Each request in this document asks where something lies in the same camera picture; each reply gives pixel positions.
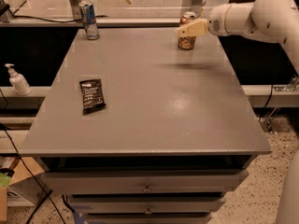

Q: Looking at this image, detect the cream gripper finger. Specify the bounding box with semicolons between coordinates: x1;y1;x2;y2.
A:
177;24;193;37

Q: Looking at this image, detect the orange soda can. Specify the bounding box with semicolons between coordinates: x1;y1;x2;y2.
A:
178;11;197;50

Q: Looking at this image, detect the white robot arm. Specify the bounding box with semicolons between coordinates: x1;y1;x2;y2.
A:
177;0;299;224

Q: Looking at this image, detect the blue silver redbull can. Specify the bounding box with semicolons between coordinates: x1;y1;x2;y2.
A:
78;1;100;40

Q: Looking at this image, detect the grey drawer cabinet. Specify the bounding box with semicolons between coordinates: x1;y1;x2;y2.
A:
20;26;273;224

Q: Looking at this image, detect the black snack packet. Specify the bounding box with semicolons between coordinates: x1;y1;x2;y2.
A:
79;79;107;115

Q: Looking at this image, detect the top grey drawer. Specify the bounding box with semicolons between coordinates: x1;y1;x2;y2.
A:
42;170;249;195

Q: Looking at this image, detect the grey drawer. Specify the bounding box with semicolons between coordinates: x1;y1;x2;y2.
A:
70;195;224;214
86;214;211;224
42;170;249;195

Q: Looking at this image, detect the white pump lotion bottle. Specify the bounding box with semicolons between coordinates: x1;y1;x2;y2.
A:
5;63;31;96

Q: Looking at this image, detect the middle grey drawer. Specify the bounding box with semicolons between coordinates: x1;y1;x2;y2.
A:
70;195;224;214

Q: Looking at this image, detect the bottom grey drawer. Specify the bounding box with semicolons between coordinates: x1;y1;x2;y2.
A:
86;214;211;224

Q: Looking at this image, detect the cardboard box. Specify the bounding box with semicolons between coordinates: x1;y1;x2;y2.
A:
0;158;44;221

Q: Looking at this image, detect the green item in box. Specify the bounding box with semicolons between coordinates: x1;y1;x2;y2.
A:
0;168;14;187

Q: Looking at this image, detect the black cable on ledge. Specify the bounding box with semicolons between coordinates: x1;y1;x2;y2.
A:
12;14;109;24

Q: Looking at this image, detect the black floor cable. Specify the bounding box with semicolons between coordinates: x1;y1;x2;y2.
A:
0;123;67;224

